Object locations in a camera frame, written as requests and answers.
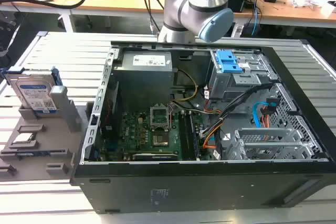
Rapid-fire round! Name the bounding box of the blue plastic bay latch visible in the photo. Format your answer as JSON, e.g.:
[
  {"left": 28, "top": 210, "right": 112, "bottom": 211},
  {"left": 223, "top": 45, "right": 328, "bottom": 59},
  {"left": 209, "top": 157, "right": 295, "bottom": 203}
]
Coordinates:
[{"left": 216, "top": 50, "right": 244, "bottom": 74}]

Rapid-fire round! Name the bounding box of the blue cable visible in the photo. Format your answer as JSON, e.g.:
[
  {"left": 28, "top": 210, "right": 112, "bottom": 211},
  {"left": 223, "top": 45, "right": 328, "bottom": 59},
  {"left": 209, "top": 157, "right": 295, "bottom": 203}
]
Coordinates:
[{"left": 250, "top": 0, "right": 264, "bottom": 36}]

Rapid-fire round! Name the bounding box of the yellow wire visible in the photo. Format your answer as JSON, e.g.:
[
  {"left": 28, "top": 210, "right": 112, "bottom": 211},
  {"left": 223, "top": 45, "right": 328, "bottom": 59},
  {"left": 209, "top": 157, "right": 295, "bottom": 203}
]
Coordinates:
[{"left": 170, "top": 69, "right": 200, "bottom": 103}]

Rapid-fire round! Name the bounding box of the CPU socket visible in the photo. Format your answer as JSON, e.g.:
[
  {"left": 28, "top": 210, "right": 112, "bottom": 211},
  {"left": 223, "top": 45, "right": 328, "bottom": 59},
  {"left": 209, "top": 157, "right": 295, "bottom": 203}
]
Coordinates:
[{"left": 149, "top": 103, "right": 173, "bottom": 132}]

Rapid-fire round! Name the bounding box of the black graphics card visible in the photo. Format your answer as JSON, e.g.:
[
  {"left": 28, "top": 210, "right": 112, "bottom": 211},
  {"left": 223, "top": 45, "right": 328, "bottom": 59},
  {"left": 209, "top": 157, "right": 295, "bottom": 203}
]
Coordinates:
[{"left": 132, "top": 152, "right": 179, "bottom": 161}]

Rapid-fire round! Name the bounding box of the grey parts rack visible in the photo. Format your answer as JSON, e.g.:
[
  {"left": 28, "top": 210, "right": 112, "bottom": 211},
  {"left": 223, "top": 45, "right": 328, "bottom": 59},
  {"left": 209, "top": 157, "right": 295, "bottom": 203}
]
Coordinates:
[{"left": 0, "top": 85, "right": 91, "bottom": 182}]

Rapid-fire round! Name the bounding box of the green motherboard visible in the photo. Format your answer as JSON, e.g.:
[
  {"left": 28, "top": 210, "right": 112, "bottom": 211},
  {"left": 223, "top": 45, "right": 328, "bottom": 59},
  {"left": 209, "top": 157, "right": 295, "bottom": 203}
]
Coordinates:
[{"left": 102, "top": 108, "right": 211, "bottom": 162}]

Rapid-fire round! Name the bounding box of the blue wire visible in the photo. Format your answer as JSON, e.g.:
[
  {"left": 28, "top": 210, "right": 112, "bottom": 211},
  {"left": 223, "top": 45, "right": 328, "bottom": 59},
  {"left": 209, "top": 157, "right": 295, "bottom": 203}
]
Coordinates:
[{"left": 253, "top": 101, "right": 278, "bottom": 128}]

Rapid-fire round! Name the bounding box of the hard disk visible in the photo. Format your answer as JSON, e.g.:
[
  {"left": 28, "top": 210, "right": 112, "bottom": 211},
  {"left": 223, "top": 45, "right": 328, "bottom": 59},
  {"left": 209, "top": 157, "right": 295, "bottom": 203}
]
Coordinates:
[{"left": 1, "top": 66, "right": 64, "bottom": 118}]

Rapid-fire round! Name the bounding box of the black wire bundle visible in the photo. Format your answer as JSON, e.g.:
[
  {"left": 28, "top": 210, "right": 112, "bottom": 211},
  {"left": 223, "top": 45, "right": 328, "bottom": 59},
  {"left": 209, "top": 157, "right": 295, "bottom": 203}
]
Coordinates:
[{"left": 201, "top": 83, "right": 274, "bottom": 141}]

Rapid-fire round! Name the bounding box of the black PC case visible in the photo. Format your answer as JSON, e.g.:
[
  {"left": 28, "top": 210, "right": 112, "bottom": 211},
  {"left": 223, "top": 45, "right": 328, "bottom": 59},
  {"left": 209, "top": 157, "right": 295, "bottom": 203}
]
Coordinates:
[{"left": 69, "top": 39, "right": 336, "bottom": 216}]

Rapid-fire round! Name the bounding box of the grey metal drive cage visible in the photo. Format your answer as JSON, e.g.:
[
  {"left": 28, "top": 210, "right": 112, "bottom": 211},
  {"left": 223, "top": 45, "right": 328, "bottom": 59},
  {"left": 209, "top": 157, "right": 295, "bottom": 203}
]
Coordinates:
[{"left": 225, "top": 126, "right": 316, "bottom": 161}]

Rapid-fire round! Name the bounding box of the orange wire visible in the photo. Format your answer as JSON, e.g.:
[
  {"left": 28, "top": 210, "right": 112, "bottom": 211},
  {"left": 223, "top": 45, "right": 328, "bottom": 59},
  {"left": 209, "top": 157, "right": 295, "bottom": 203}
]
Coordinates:
[{"left": 261, "top": 107, "right": 271, "bottom": 131}]

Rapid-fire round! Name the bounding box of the black RAM stick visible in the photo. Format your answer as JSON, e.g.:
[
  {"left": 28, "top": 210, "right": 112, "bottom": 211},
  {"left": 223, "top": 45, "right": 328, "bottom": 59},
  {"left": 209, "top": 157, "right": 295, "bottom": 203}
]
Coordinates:
[
  {"left": 180, "top": 112, "right": 194, "bottom": 160},
  {"left": 187, "top": 112, "right": 201, "bottom": 157}
]

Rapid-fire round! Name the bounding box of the silver CPU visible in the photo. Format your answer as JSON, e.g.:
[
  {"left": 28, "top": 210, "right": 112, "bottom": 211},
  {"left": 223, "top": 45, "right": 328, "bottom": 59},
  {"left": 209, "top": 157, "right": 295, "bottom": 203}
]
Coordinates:
[{"left": 12, "top": 132, "right": 35, "bottom": 143}]

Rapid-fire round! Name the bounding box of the grey metal disk bay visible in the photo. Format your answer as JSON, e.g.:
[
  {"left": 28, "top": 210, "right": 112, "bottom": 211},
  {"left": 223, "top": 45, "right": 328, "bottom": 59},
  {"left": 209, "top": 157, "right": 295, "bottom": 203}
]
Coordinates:
[{"left": 208, "top": 49, "right": 279, "bottom": 101}]

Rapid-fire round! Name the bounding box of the grey power supply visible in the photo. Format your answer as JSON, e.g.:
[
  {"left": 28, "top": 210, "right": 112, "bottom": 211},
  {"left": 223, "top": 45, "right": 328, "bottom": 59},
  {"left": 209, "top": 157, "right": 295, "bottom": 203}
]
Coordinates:
[{"left": 112, "top": 50, "right": 175, "bottom": 106}]

